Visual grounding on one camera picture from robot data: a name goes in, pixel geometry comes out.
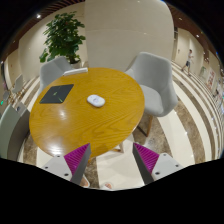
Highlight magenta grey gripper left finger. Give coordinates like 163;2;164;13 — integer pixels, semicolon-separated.
42;144;91;185

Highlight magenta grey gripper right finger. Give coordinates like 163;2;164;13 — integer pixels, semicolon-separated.
133;143;183;185

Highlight white computer mouse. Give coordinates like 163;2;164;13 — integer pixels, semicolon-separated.
87;95;105;107

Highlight round wooden table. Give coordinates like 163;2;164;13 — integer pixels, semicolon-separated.
29;68;144;157

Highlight grey green chair far left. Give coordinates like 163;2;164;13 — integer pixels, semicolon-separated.
0;102;30;161

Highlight grey armchair right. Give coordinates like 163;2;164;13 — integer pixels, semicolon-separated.
125;52;178;136

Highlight grey armchair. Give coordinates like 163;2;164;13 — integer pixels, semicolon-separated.
125;52;178;136
39;56;72;93

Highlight white box on table edge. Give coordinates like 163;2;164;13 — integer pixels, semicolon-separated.
63;67;88;76

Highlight grey armchair left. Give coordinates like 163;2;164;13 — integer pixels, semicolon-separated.
39;56;72;93

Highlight small grey chair background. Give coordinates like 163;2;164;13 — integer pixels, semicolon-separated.
12;75;23;93

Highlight walking person in background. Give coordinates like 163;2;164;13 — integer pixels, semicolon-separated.
181;49;194;76

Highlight green potted plant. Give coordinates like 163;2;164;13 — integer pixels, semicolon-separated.
39;11;86;64

